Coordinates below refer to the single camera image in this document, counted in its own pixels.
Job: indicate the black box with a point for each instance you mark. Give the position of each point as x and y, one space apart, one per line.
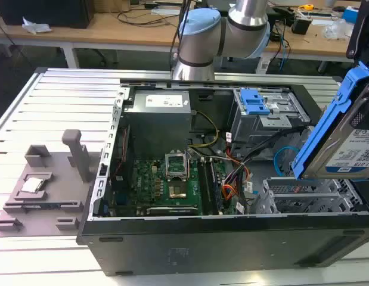
44 12

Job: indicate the black graphics card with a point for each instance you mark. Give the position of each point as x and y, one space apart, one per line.
172 211

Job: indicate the wooden desk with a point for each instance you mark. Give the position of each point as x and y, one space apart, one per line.
112 37

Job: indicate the hard disk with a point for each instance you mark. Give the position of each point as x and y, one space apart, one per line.
321 140

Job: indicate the black RAM slot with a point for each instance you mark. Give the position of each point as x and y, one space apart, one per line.
216 187
205 187

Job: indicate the black open PC case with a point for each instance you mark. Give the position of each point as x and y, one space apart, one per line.
202 250

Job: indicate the crumpled white paper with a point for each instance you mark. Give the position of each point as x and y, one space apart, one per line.
35 26

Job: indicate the silver CPU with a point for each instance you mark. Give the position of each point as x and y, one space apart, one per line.
32 184

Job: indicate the grey parts rack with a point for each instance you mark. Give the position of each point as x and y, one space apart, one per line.
62 190

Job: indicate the grey power supply unit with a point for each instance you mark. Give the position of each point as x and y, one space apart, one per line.
160 122

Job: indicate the metal drive cage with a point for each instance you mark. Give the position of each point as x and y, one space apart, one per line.
255 128

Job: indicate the metal disk bay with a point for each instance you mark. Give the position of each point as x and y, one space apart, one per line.
306 199

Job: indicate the green motherboard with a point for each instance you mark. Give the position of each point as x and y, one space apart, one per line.
148 181

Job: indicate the CPU socket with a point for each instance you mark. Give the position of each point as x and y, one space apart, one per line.
177 190

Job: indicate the small blue box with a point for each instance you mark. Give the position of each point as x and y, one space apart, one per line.
350 13

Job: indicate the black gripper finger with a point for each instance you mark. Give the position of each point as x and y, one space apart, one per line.
366 110

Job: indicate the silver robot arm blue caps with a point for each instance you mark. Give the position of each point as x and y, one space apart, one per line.
202 38

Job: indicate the small black motor block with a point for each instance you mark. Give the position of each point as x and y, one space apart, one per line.
301 26

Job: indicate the clear plastic bag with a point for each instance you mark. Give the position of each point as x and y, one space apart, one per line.
339 29

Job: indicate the yellow tape roll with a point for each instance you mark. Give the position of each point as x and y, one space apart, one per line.
308 7

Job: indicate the blue plastic drive latch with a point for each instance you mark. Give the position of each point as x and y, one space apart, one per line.
254 102

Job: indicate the thin metal locking lever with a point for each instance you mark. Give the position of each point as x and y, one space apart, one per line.
188 164

